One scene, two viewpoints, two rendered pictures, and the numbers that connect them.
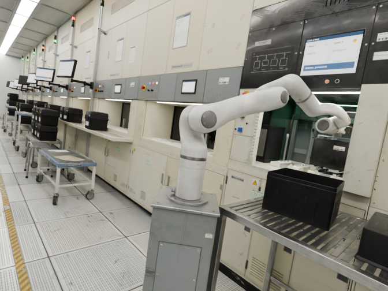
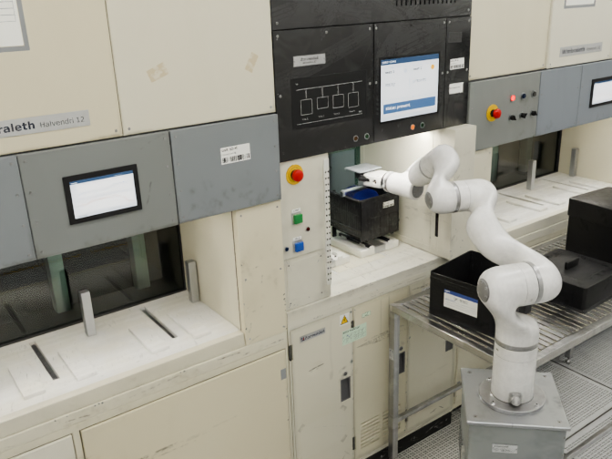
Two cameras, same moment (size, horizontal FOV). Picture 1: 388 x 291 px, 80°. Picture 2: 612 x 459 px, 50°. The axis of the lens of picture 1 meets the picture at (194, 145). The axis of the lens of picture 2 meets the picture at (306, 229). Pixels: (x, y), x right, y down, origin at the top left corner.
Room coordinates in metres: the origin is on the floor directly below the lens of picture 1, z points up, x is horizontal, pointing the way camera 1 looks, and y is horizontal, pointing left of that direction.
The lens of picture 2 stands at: (1.37, 1.69, 1.91)
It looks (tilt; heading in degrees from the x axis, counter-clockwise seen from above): 20 degrees down; 278
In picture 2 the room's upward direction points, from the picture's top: 2 degrees counter-clockwise
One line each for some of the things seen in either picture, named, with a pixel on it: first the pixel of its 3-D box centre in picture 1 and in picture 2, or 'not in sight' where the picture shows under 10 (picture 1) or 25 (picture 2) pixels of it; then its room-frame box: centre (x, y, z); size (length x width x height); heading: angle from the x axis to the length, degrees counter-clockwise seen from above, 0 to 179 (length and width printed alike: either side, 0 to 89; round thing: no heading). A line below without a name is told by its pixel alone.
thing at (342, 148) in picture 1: (335, 149); (363, 203); (1.50, -0.92, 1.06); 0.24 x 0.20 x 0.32; 44
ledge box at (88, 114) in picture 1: (96, 120); not in sight; (3.39, 1.48, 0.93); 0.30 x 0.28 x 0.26; 41
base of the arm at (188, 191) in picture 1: (190, 178); (514, 368); (1.02, 0.00, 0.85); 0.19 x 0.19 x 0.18
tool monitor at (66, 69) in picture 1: (77, 74); not in sight; (3.65, 1.95, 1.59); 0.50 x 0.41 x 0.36; 134
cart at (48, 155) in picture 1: (66, 172); not in sight; (2.90, 1.59, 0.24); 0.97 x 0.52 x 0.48; 46
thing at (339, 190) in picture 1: (303, 194); (481, 290); (1.05, -0.54, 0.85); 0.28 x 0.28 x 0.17; 52
